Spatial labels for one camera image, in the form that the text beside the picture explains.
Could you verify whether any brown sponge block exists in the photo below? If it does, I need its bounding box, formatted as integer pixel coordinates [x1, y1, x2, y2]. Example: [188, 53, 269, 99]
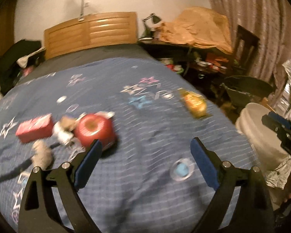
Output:
[59, 116, 78, 132]

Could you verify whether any brown patterned curtain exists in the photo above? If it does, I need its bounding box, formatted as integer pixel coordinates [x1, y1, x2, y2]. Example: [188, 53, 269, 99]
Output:
[210, 0, 291, 96]

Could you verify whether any white plastic trash bucket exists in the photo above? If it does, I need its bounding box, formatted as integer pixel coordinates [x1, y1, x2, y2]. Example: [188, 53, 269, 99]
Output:
[235, 103, 288, 171]

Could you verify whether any red apple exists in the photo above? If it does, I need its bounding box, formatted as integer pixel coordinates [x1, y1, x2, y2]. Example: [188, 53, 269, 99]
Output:
[73, 111, 116, 151]

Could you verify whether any silver crinkled foil sheet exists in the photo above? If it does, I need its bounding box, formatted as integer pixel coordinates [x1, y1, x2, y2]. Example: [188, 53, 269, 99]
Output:
[266, 59, 291, 189]

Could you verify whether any black mesh basket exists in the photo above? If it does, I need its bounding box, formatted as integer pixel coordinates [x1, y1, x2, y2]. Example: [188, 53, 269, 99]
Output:
[221, 75, 273, 108]

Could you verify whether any yellow snack bag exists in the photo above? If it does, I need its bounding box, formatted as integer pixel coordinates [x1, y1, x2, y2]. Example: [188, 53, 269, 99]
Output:
[178, 88, 208, 118]

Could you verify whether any red rectangular box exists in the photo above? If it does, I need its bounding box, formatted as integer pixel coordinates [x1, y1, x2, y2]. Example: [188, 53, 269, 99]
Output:
[16, 114, 54, 144]

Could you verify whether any small white cap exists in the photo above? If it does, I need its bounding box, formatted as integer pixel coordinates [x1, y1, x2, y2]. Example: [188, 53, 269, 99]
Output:
[57, 96, 67, 103]

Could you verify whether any green plastic bin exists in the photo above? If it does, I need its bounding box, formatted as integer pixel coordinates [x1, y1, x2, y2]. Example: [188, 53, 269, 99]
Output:
[165, 64, 184, 74]

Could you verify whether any black clothes pile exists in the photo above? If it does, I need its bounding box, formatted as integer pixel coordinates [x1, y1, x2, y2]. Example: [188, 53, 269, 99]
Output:
[0, 39, 42, 95]

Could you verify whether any wooden headboard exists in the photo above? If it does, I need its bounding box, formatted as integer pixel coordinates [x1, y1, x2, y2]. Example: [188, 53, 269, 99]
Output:
[44, 12, 138, 59]

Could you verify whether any dark wooden chair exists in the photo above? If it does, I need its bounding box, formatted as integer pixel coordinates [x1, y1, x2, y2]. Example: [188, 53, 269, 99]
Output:
[232, 25, 260, 75]

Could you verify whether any crumpled brown paper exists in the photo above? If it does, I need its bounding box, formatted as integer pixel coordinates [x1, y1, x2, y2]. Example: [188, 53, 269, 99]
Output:
[158, 6, 233, 55]

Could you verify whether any dark cluttered desk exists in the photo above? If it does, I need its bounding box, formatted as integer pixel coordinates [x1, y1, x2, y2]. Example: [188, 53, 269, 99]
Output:
[138, 39, 232, 82]

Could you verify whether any blue grid star bedspread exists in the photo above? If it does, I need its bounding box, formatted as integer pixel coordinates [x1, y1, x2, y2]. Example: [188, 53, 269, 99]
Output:
[0, 58, 257, 232]

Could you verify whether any rolled beige sock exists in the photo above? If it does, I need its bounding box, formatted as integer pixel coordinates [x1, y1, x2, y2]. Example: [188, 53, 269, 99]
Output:
[31, 139, 53, 170]

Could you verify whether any black desk lamp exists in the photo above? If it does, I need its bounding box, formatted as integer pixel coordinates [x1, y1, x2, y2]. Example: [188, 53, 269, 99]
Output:
[139, 13, 161, 40]

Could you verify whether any wall cable with socket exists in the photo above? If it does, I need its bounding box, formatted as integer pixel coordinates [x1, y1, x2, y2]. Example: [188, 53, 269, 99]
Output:
[78, 0, 89, 22]

